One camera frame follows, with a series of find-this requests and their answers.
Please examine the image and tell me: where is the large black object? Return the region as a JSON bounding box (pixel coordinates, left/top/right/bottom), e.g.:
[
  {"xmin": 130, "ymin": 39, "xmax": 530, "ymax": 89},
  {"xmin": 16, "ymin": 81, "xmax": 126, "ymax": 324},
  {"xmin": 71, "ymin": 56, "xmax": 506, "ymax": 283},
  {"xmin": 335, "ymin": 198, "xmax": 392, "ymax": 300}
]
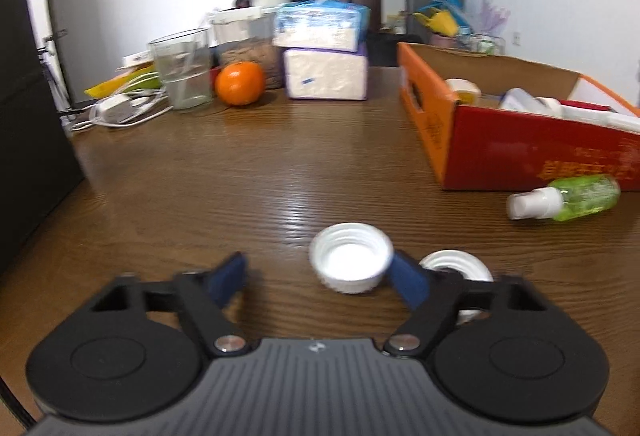
[{"xmin": 0, "ymin": 0, "xmax": 86, "ymax": 274}]

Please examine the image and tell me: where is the purple tissue pack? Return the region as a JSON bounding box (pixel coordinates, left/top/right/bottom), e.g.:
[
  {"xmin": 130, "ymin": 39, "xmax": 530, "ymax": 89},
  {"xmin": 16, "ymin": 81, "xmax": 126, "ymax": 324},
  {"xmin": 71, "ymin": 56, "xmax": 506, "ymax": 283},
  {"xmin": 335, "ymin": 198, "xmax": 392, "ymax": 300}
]
[{"xmin": 283, "ymin": 43, "xmax": 370, "ymax": 102}]

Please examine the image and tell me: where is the black bag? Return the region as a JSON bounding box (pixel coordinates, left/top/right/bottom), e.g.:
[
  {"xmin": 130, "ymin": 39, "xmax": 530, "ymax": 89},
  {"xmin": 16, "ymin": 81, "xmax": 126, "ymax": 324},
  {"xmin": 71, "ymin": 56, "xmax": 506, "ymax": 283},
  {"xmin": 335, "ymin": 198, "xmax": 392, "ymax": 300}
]
[{"xmin": 367, "ymin": 32, "xmax": 426, "ymax": 69}]

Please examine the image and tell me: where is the green spray bottle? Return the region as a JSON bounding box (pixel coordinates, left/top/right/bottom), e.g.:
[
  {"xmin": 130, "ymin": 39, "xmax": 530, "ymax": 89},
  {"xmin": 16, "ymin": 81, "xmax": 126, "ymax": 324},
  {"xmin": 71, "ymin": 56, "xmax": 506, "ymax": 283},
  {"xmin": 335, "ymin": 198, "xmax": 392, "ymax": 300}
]
[{"xmin": 506, "ymin": 175, "xmax": 622, "ymax": 223}]

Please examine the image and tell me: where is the blue tissue pack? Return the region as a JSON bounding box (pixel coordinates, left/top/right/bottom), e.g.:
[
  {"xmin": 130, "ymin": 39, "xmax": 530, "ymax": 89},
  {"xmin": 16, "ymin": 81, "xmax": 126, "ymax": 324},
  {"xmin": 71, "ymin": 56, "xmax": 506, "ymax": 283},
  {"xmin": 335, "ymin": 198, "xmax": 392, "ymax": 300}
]
[{"xmin": 272, "ymin": 0, "xmax": 372, "ymax": 53}]

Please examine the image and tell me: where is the black tripod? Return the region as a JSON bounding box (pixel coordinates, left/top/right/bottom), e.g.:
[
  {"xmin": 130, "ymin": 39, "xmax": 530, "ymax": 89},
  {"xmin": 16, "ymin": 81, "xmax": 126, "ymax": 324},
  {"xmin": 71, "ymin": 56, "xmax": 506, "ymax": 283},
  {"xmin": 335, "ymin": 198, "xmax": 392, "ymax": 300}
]
[{"xmin": 37, "ymin": 30, "xmax": 73, "ymax": 131}]

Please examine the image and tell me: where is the white cable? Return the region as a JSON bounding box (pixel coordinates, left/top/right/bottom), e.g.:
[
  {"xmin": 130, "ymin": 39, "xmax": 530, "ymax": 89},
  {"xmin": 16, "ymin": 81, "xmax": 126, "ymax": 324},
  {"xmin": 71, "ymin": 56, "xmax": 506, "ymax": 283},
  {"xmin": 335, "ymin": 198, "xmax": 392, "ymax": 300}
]
[{"xmin": 70, "ymin": 88, "xmax": 173, "ymax": 133}]

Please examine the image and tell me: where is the yellow plastic item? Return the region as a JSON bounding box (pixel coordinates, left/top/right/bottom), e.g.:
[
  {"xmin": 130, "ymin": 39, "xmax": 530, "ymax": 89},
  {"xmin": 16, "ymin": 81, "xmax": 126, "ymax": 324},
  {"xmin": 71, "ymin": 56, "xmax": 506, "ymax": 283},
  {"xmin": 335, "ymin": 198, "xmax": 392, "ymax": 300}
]
[{"xmin": 412, "ymin": 8, "xmax": 458, "ymax": 37}]

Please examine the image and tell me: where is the blue bag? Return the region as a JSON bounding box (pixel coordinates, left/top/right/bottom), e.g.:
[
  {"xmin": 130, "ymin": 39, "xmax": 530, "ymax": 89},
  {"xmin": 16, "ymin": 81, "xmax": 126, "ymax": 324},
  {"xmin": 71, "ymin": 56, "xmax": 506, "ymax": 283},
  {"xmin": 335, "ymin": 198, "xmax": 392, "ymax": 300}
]
[{"xmin": 425, "ymin": 0, "xmax": 471, "ymax": 29}]

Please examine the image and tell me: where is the orange fruit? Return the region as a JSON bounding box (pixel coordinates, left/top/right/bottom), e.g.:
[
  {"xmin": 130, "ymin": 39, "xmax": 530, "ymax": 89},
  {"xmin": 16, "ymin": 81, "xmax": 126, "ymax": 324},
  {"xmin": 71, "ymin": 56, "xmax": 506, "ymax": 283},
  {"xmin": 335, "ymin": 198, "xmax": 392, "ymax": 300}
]
[{"xmin": 215, "ymin": 62, "xmax": 267, "ymax": 106}]

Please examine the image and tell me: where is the clear plastic grain container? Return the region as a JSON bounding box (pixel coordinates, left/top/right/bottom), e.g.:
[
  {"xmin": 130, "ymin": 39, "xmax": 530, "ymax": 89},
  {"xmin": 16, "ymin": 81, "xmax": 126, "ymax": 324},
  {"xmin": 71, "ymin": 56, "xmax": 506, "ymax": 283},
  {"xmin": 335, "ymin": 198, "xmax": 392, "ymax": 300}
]
[{"xmin": 207, "ymin": 6, "xmax": 283, "ymax": 90}]

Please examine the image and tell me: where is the white bottle cap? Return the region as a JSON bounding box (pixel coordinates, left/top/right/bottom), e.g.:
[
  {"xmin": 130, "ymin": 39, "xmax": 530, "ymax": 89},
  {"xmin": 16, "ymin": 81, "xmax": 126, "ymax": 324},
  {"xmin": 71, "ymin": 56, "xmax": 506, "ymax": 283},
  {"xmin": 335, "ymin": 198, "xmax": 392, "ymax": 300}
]
[{"xmin": 308, "ymin": 222, "xmax": 395, "ymax": 295}]

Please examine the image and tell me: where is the white tape roll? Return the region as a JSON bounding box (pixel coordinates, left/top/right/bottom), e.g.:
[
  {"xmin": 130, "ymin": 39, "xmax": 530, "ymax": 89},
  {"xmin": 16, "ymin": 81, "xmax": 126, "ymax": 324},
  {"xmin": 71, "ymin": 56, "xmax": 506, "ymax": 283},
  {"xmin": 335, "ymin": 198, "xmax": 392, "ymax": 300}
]
[{"xmin": 417, "ymin": 250, "xmax": 495, "ymax": 324}]

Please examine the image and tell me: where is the white power charger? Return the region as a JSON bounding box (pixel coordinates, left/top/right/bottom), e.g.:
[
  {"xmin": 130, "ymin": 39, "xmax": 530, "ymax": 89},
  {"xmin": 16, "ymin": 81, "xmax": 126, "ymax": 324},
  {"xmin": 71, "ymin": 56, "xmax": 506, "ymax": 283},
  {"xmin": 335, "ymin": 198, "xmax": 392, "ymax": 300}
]
[{"xmin": 95, "ymin": 94, "xmax": 133, "ymax": 124}]

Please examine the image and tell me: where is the small beige white container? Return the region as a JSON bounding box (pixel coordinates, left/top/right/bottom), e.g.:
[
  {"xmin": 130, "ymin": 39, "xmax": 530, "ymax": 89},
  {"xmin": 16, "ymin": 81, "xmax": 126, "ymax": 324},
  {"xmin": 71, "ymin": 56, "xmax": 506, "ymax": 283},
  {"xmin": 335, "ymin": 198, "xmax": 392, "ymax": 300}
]
[{"xmin": 444, "ymin": 78, "xmax": 482, "ymax": 105}]

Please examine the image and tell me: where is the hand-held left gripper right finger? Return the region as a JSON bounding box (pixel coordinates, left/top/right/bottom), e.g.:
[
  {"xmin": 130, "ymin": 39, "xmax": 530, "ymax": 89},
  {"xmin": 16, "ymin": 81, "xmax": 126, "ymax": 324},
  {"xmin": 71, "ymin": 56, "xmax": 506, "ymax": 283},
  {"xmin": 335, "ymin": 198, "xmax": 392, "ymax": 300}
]
[{"xmin": 382, "ymin": 250, "xmax": 546, "ymax": 359}]

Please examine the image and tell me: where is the yellow packet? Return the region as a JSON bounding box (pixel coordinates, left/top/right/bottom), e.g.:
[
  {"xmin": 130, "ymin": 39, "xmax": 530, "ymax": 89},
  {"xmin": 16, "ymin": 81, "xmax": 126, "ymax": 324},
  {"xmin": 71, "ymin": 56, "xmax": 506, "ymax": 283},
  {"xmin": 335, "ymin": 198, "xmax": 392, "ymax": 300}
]
[{"xmin": 84, "ymin": 70, "xmax": 161, "ymax": 97}]

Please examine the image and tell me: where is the red white lint brush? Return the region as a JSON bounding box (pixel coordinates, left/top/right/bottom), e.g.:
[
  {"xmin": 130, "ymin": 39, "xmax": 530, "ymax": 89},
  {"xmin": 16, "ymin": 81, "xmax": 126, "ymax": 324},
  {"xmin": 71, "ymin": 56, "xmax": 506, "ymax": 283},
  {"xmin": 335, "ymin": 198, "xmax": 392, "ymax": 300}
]
[{"xmin": 559, "ymin": 100, "xmax": 640, "ymax": 134}]

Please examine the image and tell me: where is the purple translucent decoration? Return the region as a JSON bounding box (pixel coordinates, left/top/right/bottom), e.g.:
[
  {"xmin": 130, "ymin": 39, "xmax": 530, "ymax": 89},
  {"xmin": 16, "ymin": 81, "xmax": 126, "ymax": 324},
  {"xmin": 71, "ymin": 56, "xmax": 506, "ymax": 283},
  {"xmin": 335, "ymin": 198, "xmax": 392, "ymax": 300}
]
[{"xmin": 475, "ymin": 0, "xmax": 511, "ymax": 36}]

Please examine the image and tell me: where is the orange red cardboard box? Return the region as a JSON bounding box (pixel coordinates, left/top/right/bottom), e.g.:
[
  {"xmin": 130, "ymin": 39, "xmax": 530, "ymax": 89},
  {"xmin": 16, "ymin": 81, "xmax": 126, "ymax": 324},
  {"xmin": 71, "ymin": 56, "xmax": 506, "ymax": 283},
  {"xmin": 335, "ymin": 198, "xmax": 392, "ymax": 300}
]
[{"xmin": 397, "ymin": 42, "xmax": 640, "ymax": 191}]

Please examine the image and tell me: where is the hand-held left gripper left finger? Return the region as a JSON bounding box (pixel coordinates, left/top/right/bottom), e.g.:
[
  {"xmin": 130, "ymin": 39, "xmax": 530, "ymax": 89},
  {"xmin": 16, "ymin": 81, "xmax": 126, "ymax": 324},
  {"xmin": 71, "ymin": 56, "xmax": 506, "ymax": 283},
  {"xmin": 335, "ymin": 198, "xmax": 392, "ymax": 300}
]
[{"xmin": 92, "ymin": 252, "xmax": 248, "ymax": 358}]

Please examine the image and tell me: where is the metal wire rack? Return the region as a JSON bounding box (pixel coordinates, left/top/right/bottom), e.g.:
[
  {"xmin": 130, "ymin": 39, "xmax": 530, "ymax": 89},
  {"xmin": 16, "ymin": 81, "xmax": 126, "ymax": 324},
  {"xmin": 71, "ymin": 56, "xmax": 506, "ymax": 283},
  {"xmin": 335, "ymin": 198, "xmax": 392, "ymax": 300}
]
[{"xmin": 457, "ymin": 28, "xmax": 506, "ymax": 56}]

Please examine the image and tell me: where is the clear drinking glass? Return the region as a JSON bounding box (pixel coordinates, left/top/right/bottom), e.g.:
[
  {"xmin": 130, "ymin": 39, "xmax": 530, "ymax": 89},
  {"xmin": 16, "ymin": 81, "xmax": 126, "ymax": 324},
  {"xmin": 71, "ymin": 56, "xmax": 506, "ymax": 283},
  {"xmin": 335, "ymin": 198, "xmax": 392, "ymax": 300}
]
[{"xmin": 147, "ymin": 28, "xmax": 215, "ymax": 111}]

